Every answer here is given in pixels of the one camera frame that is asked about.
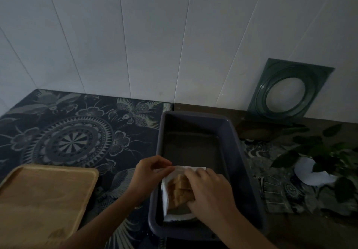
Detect white plant pot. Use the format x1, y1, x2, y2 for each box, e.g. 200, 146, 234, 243
294, 157, 339, 187

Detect green leafy plant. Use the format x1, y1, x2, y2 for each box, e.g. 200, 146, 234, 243
271, 124, 358, 204

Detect dark mandala patterned tablecloth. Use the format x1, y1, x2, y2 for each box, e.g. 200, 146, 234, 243
0, 89, 172, 249

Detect wooden tray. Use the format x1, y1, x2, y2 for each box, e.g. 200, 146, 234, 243
0, 164, 100, 249

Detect person's right forearm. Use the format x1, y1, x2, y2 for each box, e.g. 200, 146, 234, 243
214, 209, 278, 249

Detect dark purple plastic bin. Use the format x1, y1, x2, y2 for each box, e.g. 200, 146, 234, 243
148, 110, 267, 242

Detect grey patterned cloth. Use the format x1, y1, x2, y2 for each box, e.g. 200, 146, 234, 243
242, 139, 358, 216

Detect person's left hand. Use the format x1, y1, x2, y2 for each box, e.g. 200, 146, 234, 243
127, 155, 175, 203

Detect brown bread pieces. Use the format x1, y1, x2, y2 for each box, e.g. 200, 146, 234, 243
167, 174, 196, 210

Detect white paper bag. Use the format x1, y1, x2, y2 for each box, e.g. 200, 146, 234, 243
161, 166, 208, 223

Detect green square frame round hole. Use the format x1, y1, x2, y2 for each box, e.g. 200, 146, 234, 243
246, 58, 335, 125

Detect person's right hand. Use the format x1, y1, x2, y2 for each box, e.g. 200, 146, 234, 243
183, 168, 241, 229

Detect person's left forearm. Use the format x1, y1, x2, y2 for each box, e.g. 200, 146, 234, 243
59, 197, 140, 249

